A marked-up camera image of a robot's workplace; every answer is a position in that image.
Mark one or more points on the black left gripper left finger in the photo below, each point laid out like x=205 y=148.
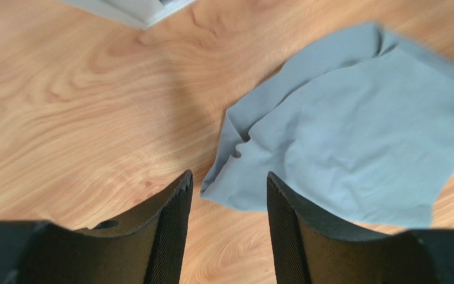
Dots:
x=142 y=245

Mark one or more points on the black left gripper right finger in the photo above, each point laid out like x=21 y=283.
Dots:
x=311 y=245

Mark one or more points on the grey underwear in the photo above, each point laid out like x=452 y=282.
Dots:
x=360 y=122

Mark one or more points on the white file organizer rack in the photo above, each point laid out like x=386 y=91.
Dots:
x=139 y=14

